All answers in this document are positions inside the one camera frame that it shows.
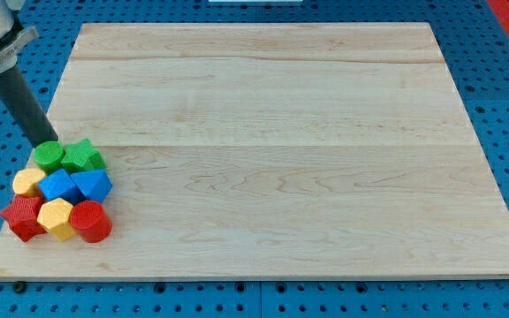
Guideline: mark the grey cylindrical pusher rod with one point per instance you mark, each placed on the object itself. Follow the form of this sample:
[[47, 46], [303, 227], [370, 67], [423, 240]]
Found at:
[[25, 109]]

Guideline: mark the red star block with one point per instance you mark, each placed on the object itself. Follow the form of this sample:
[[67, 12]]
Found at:
[[22, 214]]

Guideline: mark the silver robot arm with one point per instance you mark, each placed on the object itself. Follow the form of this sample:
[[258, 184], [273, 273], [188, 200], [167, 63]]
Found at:
[[13, 37]]

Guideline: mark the green star block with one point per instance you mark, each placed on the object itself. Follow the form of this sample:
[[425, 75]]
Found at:
[[82, 156]]

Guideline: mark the yellow hexagon block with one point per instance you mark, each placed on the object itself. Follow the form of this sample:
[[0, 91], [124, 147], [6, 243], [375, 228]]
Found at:
[[54, 216]]

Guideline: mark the green cylinder block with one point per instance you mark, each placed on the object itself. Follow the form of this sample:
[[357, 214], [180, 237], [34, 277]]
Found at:
[[48, 156]]

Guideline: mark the yellow rounded block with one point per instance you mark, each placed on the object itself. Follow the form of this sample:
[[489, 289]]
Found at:
[[25, 182]]

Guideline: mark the blue cube block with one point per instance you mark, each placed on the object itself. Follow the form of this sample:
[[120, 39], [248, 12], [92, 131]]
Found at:
[[59, 184]]

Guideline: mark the blue triangular prism block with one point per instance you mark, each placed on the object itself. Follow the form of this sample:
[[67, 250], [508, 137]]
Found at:
[[95, 185]]

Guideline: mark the red cylinder block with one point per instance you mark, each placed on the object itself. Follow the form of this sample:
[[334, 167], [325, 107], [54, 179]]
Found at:
[[91, 221]]

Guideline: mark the light wooden board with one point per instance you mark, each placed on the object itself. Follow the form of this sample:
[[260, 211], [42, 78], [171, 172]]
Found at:
[[273, 152]]

